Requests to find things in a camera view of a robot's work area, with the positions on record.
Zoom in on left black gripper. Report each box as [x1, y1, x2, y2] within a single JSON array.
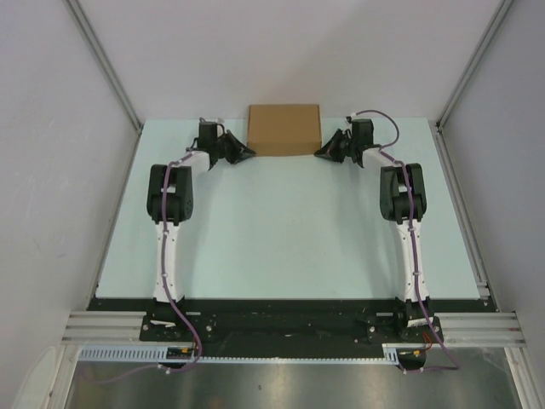
[[212, 130, 255, 166]]

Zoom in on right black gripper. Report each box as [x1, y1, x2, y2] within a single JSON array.
[[316, 130, 358, 164]]

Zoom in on brown cardboard box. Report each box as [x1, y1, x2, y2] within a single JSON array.
[[247, 104, 322, 157]]

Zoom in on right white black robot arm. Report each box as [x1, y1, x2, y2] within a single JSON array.
[[314, 118, 431, 342]]

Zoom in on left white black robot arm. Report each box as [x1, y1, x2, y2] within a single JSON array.
[[146, 118, 256, 305]]

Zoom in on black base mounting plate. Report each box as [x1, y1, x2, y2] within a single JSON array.
[[88, 297, 496, 343]]

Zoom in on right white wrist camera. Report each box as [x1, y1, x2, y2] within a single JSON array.
[[345, 112, 358, 124]]

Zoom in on left aluminium frame post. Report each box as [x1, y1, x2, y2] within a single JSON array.
[[63, 0, 143, 135]]

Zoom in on aluminium frame post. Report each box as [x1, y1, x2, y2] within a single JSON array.
[[63, 0, 143, 135], [435, 0, 516, 131]]

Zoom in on right aluminium frame post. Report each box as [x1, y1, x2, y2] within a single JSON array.
[[435, 0, 516, 131]]

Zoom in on grey slotted cable duct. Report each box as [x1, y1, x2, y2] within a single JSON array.
[[78, 344, 427, 366]]

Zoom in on aluminium front rail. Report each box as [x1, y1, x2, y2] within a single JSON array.
[[61, 311, 526, 348]]

